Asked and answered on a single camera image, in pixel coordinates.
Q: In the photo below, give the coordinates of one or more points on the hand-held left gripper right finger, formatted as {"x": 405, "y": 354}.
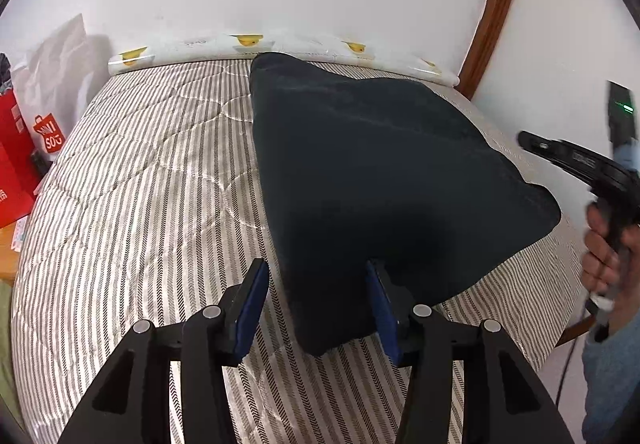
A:
{"x": 382, "y": 319}

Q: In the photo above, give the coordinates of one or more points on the small black object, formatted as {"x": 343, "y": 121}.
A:
{"x": 40, "y": 161}

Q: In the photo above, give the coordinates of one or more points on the wooden nightstand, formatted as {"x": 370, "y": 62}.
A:
{"x": 7, "y": 249}

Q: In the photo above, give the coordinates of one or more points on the red paper bag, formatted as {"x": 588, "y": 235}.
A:
{"x": 12, "y": 163}

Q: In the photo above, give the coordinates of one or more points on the brown wooden board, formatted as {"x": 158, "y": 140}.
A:
{"x": 575, "y": 334}

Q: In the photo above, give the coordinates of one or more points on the white plastic shopping bag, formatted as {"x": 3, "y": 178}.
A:
{"x": 55, "y": 88}

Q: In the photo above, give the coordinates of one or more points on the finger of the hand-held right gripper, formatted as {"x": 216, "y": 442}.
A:
{"x": 537, "y": 143}

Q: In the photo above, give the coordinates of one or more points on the person's right forearm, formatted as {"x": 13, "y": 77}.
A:
{"x": 615, "y": 374}

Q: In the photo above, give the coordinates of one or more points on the person's right hand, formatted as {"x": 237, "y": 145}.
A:
{"x": 600, "y": 254}

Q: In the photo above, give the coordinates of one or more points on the striped quilted mattress pad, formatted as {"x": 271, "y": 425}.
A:
{"x": 150, "y": 199}

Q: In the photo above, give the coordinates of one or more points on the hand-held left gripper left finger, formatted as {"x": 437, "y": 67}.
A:
{"x": 250, "y": 304}

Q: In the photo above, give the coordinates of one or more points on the black sweatshirt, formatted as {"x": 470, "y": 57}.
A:
{"x": 375, "y": 173}

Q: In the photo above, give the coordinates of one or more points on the red white leaflet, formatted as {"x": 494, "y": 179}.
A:
{"x": 22, "y": 231}

